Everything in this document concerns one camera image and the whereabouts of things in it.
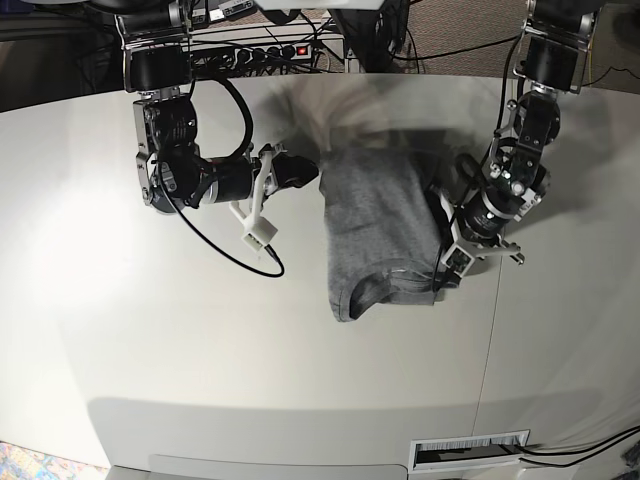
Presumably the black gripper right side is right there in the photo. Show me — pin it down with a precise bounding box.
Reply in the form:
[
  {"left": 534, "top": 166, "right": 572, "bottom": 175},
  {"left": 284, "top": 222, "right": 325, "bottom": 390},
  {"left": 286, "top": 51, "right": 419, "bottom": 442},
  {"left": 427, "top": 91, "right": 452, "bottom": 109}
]
[{"left": 200, "top": 154, "right": 319, "bottom": 204}]

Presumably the black silver gripper left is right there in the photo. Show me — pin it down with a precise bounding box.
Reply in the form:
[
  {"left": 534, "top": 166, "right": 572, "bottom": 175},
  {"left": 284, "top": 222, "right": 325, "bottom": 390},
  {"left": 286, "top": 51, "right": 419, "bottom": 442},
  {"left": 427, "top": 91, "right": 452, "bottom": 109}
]
[{"left": 423, "top": 187, "right": 523, "bottom": 245}]

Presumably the grey T-shirt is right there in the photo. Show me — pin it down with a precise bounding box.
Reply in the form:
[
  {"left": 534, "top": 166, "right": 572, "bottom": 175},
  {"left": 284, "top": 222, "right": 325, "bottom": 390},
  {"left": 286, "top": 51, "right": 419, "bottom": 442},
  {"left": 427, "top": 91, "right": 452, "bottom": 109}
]
[{"left": 319, "top": 147, "right": 440, "bottom": 323}]

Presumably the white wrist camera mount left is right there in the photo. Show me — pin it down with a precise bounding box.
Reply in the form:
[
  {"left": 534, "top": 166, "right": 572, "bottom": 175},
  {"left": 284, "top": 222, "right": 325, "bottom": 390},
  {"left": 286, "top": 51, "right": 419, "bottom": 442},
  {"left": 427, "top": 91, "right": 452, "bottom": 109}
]
[{"left": 433, "top": 186, "right": 525, "bottom": 279}]

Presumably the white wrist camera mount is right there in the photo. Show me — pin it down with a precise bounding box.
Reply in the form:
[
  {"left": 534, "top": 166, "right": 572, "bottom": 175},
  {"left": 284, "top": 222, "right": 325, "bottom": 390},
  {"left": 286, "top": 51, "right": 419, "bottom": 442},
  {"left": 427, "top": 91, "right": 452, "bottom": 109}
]
[
  {"left": 433, "top": 186, "right": 525, "bottom": 279},
  {"left": 229, "top": 144, "right": 286, "bottom": 253}
]

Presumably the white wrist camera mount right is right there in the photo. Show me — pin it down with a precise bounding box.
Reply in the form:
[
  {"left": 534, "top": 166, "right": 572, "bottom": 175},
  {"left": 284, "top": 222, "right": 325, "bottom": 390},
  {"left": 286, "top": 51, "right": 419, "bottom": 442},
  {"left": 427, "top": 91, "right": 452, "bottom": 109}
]
[{"left": 229, "top": 144, "right": 286, "bottom": 253}]

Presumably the black power strip red switch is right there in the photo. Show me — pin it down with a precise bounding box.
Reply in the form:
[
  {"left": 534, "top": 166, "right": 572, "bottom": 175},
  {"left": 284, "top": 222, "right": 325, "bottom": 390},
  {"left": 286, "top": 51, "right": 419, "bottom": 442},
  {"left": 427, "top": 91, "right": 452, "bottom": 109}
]
[{"left": 192, "top": 44, "right": 317, "bottom": 79}]

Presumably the yellow cable on carpet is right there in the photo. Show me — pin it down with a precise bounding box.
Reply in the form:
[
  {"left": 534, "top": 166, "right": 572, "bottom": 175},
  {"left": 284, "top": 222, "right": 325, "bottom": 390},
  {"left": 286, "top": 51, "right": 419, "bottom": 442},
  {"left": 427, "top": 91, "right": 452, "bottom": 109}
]
[{"left": 582, "top": 49, "right": 640, "bottom": 87}]

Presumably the white cable grommet box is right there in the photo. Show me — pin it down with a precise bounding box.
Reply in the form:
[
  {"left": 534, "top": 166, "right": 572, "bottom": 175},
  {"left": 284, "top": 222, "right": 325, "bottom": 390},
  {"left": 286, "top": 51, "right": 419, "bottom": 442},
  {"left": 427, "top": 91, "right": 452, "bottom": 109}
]
[{"left": 408, "top": 430, "right": 530, "bottom": 474}]

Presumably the black cable pair on table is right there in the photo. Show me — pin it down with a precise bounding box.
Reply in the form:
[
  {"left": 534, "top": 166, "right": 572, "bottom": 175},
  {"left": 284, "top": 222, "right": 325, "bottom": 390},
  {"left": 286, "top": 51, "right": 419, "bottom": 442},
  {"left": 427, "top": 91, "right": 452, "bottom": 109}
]
[{"left": 499, "top": 425, "right": 640, "bottom": 469}]

